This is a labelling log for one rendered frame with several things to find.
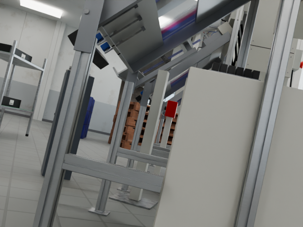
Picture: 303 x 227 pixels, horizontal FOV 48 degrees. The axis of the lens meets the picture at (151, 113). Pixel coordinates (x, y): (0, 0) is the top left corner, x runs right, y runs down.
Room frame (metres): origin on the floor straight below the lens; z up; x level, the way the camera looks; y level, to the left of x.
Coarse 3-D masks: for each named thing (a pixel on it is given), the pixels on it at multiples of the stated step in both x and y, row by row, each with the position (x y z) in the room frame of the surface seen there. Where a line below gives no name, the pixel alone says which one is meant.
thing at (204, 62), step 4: (220, 48) 2.64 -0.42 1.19; (216, 52) 2.70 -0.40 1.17; (220, 52) 2.82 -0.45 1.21; (208, 56) 2.41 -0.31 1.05; (212, 56) 2.76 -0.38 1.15; (216, 56) 2.88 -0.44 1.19; (200, 60) 2.40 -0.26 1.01; (204, 60) 2.47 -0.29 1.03; (208, 60) 2.58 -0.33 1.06; (212, 60) 2.95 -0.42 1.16; (196, 64) 2.66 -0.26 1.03; (200, 64) 2.53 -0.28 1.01; (204, 64) 2.64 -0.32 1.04; (188, 68) 2.67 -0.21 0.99
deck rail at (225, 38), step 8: (216, 40) 2.33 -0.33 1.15; (224, 40) 2.33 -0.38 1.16; (208, 48) 2.34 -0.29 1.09; (216, 48) 2.33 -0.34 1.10; (192, 56) 2.35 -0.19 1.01; (200, 56) 2.34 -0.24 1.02; (184, 64) 2.35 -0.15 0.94; (192, 64) 2.34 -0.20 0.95; (176, 72) 2.35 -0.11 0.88; (168, 80) 2.36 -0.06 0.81; (152, 88) 2.37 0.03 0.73
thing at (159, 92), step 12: (168, 72) 2.06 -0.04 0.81; (156, 84) 2.06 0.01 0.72; (156, 96) 2.06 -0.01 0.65; (156, 108) 2.05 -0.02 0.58; (156, 120) 2.05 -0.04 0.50; (144, 132) 2.06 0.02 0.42; (144, 144) 2.06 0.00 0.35; (144, 168) 2.05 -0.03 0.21; (120, 192) 2.19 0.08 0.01; (132, 192) 2.06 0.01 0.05; (132, 204) 1.96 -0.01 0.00; (144, 204) 2.00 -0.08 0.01
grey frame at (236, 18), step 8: (240, 8) 2.29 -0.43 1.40; (232, 16) 2.29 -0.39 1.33; (240, 16) 2.28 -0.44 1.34; (232, 24) 2.39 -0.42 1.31; (232, 32) 2.28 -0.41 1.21; (232, 40) 2.28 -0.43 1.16; (232, 48) 2.28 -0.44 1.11; (224, 56) 3.02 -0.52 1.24; (232, 56) 2.28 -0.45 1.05; (144, 112) 2.33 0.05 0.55; (136, 128) 2.33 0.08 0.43; (136, 136) 2.34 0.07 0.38; (136, 144) 2.33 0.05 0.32; (128, 160) 2.33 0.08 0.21
